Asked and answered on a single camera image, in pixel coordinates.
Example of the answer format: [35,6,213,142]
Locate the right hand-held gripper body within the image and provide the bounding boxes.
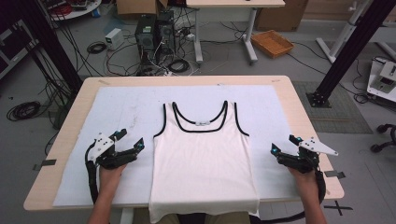
[276,136,339,175]

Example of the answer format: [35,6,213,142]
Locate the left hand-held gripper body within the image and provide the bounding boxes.
[87,132,138,171]

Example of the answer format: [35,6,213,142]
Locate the white tank top black trim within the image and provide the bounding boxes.
[148,100,261,224]

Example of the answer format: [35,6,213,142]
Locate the person's right hand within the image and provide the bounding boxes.
[287,166,318,192]

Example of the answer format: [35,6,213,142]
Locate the person's left hand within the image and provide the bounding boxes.
[98,164,127,189]

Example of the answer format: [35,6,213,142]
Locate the white foam mat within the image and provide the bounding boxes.
[52,84,302,208]

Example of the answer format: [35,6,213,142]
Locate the black tape strip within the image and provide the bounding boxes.
[323,169,347,180]
[32,159,58,172]

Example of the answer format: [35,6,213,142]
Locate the grey floor mat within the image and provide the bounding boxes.
[291,80,374,135]

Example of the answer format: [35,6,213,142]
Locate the black tape cross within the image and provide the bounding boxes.
[323,200,354,217]

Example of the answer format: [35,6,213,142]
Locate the black office chair base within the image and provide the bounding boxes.
[369,122,396,154]

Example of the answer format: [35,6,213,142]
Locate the person's khaki pants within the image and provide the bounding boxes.
[133,207,252,224]

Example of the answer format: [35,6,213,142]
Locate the white power supply box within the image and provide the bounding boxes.
[104,27,125,51]

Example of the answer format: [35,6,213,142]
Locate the orange woven basket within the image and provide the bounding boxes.
[249,29,295,60]

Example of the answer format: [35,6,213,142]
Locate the black computer tower green label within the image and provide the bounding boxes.
[134,13,159,64]

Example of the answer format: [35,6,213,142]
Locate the white machine on floor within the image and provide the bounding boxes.
[366,57,396,104]

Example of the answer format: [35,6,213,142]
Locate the white metal stand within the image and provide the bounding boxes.
[315,0,375,64]

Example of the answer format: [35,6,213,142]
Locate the large closed cardboard box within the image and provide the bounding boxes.
[254,0,309,33]

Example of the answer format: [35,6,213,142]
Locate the round white table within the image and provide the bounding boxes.
[39,0,103,21]

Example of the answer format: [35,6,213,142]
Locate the grey metal rack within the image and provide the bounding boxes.
[0,19,40,79]

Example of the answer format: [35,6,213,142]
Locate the white-legged wooden desk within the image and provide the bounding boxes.
[185,0,287,65]

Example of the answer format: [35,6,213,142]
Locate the small black cable coil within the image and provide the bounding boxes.
[86,40,108,55]

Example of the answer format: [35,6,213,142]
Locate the large black cable coil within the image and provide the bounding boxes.
[6,100,42,122]

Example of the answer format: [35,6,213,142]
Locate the black metal frame post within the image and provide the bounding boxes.
[305,0,396,109]
[18,0,84,94]

